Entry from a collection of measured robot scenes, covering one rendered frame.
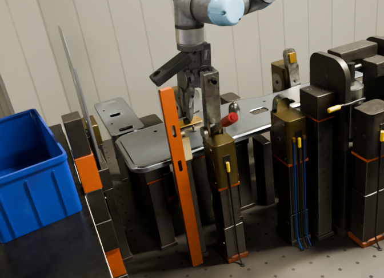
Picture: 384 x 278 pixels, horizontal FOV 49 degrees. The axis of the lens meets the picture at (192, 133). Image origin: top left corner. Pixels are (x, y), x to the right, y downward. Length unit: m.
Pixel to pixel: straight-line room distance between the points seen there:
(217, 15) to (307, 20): 2.36
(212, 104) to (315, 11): 2.45
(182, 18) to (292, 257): 0.67
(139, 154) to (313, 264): 0.52
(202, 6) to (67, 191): 0.51
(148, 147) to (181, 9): 0.36
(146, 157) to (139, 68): 1.87
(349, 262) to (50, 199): 0.73
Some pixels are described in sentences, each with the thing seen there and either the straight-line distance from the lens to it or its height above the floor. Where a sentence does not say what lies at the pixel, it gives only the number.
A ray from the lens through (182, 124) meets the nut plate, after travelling 1.19.
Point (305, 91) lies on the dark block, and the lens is 1.03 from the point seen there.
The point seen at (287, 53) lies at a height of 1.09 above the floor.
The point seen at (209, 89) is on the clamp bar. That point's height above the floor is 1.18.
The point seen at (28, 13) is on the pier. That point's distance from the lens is 2.57.
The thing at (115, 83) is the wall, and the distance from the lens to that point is 2.91.
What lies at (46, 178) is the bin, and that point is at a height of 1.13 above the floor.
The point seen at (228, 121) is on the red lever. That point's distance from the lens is 0.88.
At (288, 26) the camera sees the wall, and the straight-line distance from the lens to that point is 3.25.
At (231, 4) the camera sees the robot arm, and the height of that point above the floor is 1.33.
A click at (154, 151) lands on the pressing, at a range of 1.09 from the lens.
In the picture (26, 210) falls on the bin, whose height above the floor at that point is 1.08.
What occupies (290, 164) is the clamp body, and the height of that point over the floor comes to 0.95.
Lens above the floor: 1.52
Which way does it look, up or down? 27 degrees down
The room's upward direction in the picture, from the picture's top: 9 degrees counter-clockwise
